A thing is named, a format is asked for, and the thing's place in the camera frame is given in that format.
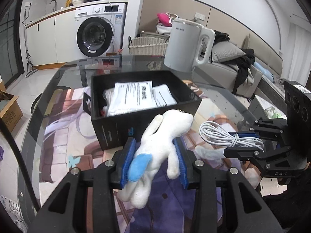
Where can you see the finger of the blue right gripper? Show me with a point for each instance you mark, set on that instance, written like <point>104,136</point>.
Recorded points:
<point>243,134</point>

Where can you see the white front-load washing machine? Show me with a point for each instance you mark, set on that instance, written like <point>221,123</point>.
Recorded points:
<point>100,29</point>

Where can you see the white plush toy blue ears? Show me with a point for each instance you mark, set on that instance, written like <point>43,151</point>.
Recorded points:
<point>156,146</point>

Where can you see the yellow bottle on counter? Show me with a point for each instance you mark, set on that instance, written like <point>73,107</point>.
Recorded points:
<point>68,3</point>

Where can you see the black open cardboard box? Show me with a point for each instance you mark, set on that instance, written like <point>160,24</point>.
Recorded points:
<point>113,131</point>

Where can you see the white wicker basket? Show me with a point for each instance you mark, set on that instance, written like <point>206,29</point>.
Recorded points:
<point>146,45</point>

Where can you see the grey cushion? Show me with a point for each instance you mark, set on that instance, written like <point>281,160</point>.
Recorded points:
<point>225,51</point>

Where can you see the silver medicine sachet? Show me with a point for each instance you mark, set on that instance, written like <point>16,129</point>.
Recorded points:
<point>130,97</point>
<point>163,96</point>

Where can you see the kitchen faucet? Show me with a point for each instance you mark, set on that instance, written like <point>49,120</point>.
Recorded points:
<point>54,2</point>

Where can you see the grey sofa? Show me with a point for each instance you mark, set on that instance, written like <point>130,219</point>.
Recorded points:
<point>245,84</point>

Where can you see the anime print desk mat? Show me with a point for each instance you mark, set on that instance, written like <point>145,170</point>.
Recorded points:
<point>153,199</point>

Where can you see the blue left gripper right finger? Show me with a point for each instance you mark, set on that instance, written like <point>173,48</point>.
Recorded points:
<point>180,151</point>

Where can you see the white kitchen base cabinets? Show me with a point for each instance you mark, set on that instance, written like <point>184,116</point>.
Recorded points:
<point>53,40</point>

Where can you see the black framed glass door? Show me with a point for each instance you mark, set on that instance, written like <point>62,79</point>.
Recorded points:
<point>11,59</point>

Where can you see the brown cardboard box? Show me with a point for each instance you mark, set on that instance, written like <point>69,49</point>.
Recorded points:
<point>11,113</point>

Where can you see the white electric kettle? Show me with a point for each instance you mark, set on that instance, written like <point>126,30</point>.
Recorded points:
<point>190,45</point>

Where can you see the round floor mat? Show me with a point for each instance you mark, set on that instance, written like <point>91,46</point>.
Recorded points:
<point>44,102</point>

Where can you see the pile of colourful clothes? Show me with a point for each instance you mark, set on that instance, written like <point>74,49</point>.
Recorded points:
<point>164,24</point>

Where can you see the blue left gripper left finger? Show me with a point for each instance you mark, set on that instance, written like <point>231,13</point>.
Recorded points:
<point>129,149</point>

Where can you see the black clothes on sofa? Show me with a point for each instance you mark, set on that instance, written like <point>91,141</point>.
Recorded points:
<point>242,63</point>

